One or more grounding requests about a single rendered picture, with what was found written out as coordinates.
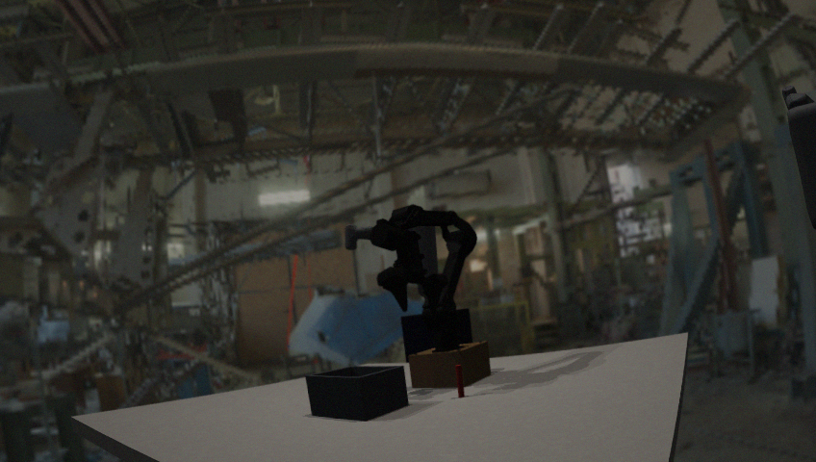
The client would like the red peg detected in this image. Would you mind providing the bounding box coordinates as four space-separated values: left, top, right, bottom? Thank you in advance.
455 365 465 398

